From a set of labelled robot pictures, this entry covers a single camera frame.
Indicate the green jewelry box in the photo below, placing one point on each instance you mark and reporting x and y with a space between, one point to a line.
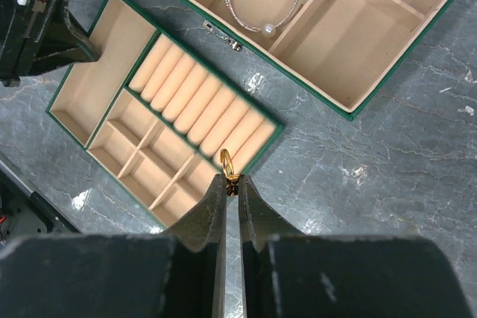
341 51

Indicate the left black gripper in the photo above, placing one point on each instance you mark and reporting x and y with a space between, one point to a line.
35 41

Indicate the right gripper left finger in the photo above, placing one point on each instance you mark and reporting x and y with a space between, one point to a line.
196 274

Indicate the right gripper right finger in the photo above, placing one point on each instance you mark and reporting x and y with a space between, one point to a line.
258 222

